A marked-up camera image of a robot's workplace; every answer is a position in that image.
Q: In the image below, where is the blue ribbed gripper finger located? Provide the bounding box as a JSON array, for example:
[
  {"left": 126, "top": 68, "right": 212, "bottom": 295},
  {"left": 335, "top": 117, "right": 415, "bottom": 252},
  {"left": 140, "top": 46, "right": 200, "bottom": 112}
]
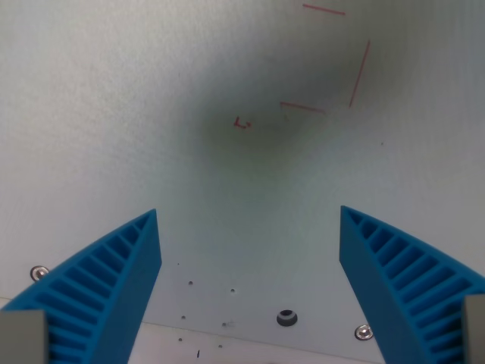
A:
[
  {"left": 339, "top": 206, "right": 485, "bottom": 364},
  {"left": 0, "top": 208, "right": 163, "bottom": 364}
]

